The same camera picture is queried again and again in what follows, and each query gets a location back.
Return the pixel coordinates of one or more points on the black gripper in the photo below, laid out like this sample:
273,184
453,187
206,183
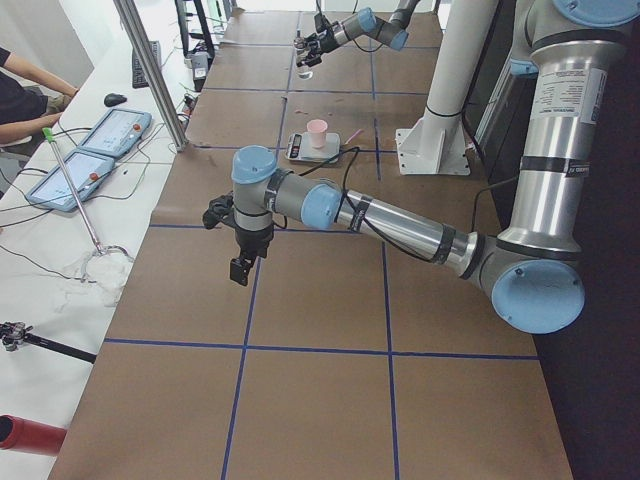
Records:
325,41
253,240

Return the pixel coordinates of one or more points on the pink plastic cup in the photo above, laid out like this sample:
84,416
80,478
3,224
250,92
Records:
317,132

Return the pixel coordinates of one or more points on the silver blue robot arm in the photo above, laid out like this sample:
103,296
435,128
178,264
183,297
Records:
391,33
528,271

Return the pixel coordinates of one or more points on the white digital kitchen scale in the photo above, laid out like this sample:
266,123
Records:
299,149

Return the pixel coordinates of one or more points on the pink spoon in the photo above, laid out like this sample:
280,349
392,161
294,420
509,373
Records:
354,136

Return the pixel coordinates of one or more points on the crumpled white cloth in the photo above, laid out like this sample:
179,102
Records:
105,275

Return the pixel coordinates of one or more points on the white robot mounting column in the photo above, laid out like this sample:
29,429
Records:
435,145

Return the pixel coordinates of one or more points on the upper blue teach pendant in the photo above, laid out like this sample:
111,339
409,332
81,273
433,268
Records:
116,132

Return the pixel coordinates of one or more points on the black computer mouse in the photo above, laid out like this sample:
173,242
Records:
113,99

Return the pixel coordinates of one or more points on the metal rod green tip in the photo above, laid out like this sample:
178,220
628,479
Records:
100,249

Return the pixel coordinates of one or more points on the black tripod rod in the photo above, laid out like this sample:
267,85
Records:
15,334

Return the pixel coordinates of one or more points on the seated person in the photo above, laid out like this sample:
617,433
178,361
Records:
25,112

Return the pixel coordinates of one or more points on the red cylinder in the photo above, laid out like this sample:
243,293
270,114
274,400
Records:
27,436

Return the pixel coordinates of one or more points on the wrist black camera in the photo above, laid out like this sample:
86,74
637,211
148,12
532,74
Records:
219,211

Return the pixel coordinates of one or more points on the aluminium frame post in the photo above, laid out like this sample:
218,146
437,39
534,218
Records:
136,32

